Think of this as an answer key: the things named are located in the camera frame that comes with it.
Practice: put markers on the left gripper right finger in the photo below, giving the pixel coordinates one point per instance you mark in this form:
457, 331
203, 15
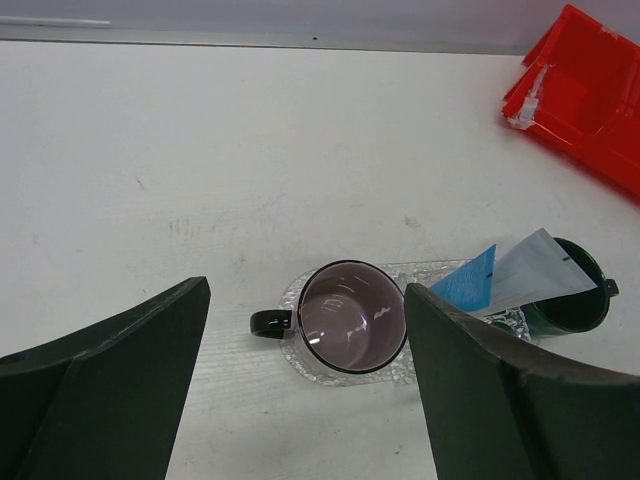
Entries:
497, 407

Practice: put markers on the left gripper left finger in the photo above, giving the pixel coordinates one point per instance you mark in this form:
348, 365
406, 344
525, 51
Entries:
106, 401

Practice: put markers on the dark green mug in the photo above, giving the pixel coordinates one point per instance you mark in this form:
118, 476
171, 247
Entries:
576, 313

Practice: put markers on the blue toothpaste tube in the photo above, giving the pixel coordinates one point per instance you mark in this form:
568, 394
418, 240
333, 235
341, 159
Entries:
469, 288

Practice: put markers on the white orange-capped toothpaste tube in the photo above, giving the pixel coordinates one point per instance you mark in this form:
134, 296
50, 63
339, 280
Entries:
535, 269

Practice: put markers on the purple cup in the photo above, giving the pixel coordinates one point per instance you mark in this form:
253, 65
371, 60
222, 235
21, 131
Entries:
349, 316

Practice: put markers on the clear textured plastic tray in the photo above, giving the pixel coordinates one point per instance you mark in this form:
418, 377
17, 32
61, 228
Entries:
401, 370

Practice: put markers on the red divided bin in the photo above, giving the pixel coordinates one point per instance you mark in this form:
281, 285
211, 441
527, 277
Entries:
579, 94

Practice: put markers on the aluminium rail frame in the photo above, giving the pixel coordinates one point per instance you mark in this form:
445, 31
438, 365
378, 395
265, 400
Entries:
85, 31

